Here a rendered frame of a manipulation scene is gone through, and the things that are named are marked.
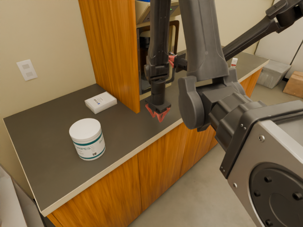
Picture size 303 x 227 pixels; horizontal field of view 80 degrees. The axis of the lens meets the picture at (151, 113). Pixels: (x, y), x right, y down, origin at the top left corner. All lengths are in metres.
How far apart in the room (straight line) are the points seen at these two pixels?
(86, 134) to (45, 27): 0.71
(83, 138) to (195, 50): 0.59
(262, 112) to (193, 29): 0.18
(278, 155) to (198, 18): 0.24
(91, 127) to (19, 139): 0.45
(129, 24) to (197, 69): 0.59
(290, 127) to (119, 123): 0.90
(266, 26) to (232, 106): 0.66
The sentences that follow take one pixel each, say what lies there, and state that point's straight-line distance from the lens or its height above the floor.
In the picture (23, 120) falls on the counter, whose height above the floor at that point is 0.94.
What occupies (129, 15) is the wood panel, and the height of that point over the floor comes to 1.47.
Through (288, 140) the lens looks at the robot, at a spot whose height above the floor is 1.51.
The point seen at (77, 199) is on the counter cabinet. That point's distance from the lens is 0.96.
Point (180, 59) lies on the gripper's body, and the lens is 1.07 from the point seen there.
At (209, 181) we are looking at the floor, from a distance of 1.97.
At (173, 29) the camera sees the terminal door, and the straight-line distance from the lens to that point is 1.16.
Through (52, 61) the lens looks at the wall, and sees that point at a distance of 1.32.
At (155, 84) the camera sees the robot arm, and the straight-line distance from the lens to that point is 0.69.
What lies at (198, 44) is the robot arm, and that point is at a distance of 0.34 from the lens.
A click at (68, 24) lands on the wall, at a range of 1.31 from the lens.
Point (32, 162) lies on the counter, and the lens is 1.01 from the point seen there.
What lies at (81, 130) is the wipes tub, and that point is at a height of 1.09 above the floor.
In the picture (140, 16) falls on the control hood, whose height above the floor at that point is 1.45.
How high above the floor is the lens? 1.64
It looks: 40 degrees down
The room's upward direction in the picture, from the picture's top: straight up
